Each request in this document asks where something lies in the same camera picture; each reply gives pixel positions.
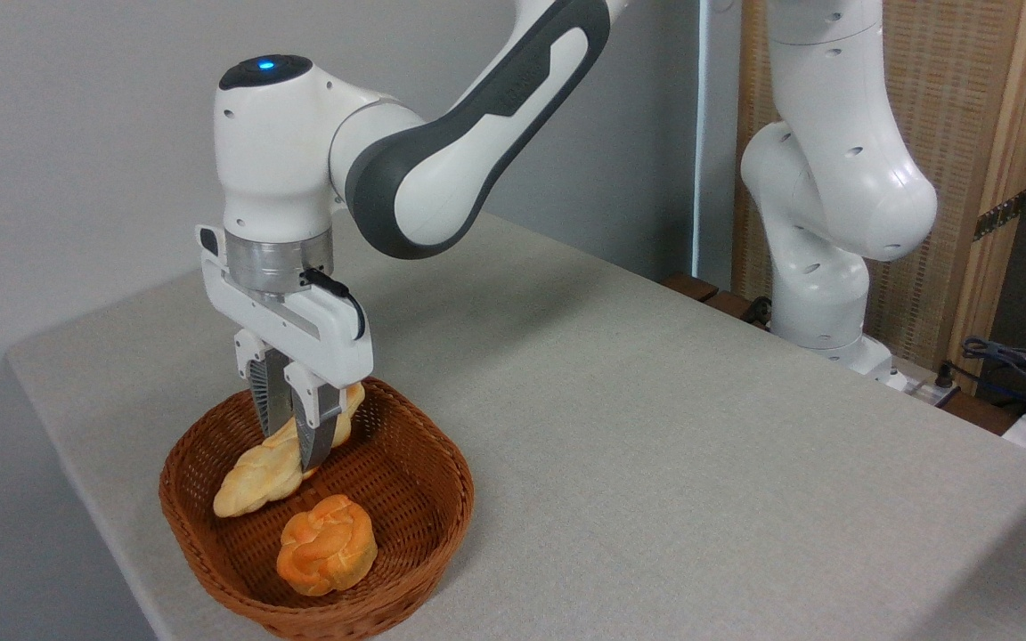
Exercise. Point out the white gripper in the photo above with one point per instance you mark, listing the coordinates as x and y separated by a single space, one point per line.
326 343

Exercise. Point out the long braided bread loaf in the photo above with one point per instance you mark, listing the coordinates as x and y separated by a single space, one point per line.
255 485

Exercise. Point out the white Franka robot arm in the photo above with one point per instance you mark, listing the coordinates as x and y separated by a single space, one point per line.
272 151

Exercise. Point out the round orange bread roll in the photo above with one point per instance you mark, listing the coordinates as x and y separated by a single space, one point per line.
326 545

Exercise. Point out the brown wicker basket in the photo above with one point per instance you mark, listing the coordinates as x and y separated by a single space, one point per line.
406 481

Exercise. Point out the grey tablecloth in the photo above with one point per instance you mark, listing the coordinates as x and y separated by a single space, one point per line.
655 445

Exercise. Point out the white vertical partition edge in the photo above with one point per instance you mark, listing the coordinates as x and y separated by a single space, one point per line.
701 133

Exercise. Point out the metal hinge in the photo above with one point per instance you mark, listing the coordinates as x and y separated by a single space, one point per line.
1000 215

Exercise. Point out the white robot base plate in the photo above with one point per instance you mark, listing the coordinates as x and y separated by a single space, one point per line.
914 381

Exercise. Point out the woven wooden frame screen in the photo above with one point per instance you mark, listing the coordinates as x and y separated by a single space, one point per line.
958 89

